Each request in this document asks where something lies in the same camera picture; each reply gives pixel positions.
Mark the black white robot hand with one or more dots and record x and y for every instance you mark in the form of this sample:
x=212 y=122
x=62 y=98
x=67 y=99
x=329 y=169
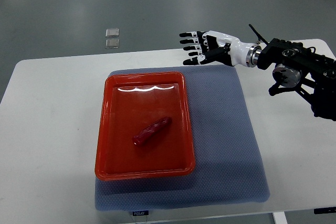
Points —
x=205 y=47

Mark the red pepper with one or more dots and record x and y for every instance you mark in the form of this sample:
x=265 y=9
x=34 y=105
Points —
x=149 y=131

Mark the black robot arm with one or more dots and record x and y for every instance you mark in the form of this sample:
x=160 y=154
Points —
x=301 y=70

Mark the red plastic tray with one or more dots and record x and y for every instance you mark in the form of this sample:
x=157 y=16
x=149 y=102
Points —
x=131 y=102

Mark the lower metal floor plate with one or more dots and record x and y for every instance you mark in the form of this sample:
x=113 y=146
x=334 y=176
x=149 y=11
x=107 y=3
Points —
x=112 y=43

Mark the metal floor plate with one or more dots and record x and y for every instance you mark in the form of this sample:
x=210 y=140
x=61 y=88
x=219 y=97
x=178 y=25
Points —
x=112 y=32
x=112 y=43

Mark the upper metal floor plate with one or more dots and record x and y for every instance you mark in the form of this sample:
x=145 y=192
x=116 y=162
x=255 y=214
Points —
x=112 y=32

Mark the blue-grey foam mat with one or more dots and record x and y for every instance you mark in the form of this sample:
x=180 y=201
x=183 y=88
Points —
x=229 y=167

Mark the white table leg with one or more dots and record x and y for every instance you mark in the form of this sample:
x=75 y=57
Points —
x=279 y=218

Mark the black table label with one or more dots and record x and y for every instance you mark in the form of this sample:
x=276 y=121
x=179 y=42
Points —
x=140 y=213

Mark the black table bracket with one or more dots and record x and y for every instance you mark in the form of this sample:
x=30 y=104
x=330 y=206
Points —
x=329 y=210

